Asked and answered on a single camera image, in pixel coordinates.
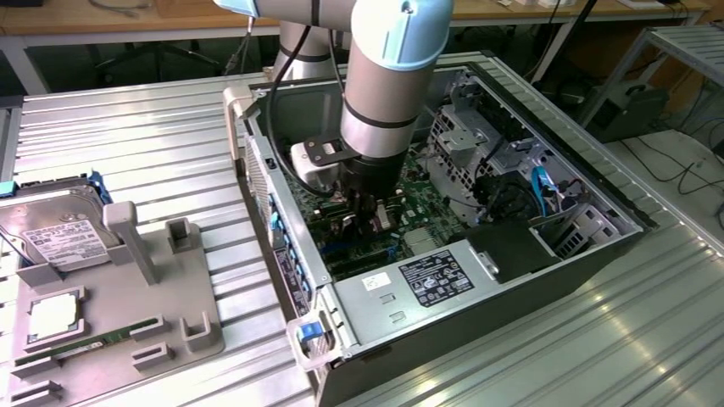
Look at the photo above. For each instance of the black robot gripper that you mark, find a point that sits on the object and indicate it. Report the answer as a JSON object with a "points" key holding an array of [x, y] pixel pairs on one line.
{"points": [[377, 176]]}

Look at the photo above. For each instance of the green graphics card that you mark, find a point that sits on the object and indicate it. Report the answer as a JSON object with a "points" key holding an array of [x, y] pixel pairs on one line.
{"points": [[386, 216]]}

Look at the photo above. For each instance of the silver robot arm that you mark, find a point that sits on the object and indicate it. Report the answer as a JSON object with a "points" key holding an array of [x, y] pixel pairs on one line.
{"points": [[385, 93]]}

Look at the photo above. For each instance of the green motherboard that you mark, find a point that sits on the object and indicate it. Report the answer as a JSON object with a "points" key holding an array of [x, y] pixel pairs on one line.
{"points": [[422, 212]]}

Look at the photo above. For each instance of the silver metal drive cage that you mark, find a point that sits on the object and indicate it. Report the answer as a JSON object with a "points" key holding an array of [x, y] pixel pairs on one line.
{"points": [[458, 144]]}

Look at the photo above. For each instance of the silver chipset heatsink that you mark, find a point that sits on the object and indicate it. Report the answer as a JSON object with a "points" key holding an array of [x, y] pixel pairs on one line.
{"points": [[423, 240]]}

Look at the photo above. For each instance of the long black expansion slot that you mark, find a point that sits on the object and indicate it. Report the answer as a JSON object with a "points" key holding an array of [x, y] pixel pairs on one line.
{"points": [[365, 268], [359, 259]]}

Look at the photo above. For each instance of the black plastic air shroud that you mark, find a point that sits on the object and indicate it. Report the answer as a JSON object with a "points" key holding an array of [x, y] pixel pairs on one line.
{"points": [[510, 250]]}

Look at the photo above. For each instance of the silver power supply unit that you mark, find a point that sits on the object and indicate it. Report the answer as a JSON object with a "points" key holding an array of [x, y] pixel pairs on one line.
{"points": [[385, 313]]}

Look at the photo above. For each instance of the silver vented disk bay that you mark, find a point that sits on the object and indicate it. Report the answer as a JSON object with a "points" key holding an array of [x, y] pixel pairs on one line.
{"points": [[571, 239]]}

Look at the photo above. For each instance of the wooden desk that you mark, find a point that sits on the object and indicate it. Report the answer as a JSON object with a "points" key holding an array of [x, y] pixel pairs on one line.
{"points": [[510, 12]]}

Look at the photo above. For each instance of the open black PC case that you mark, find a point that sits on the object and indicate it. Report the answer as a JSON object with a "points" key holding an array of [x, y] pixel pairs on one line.
{"points": [[453, 360]]}

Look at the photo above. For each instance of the black office chair base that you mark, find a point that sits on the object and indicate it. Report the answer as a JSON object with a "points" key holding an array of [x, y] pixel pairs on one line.
{"points": [[165, 59]]}

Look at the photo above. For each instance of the black box device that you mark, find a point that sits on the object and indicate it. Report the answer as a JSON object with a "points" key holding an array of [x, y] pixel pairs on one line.
{"points": [[634, 114]]}

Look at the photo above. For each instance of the blue plastic disk carrier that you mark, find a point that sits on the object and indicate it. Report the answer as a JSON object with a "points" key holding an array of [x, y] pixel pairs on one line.
{"points": [[99, 186]]}

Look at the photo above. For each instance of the grey parts rack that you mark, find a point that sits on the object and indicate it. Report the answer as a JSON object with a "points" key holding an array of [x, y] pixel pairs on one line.
{"points": [[107, 305]]}

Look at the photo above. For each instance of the silver hard disk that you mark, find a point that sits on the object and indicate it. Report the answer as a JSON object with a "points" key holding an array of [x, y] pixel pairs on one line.
{"points": [[57, 246]]}

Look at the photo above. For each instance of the metal slat side table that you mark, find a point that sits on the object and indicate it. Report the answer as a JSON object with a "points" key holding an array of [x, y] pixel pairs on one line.
{"points": [[690, 46]]}

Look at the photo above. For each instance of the green RAM stick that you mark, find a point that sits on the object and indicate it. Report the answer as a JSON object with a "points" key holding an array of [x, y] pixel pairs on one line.
{"points": [[85, 343]]}

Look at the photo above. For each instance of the silver CPU chip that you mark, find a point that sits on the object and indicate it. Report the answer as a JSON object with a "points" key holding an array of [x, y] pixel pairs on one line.
{"points": [[54, 316]]}

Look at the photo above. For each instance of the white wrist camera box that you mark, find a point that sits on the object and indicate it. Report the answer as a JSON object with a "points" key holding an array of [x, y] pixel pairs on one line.
{"points": [[314, 174]]}

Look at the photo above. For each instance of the grey metal frame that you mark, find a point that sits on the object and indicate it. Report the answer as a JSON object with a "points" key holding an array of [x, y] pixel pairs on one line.
{"points": [[10, 131]]}

